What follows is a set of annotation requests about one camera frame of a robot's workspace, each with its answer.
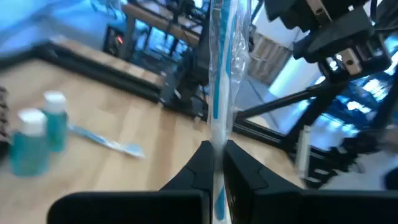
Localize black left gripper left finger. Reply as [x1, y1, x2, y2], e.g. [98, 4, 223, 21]
[46, 140, 215, 224]

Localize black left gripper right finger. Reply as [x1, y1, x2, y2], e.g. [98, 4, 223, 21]
[223, 139, 398, 224]

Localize blue toothbrush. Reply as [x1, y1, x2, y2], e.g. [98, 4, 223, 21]
[207, 0, 253, 224]
[68, 122, 146, 160]

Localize teal mouthwash bottle white cap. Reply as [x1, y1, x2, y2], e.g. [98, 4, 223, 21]
[8, 107, 51, 178]
[41, 89, 70, 154]

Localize light wooden crate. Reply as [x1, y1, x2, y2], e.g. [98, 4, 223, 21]
[248, 30, 294, 85]

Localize black computer tower red lights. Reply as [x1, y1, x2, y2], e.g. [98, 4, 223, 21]
[102, 26, 126, 57]

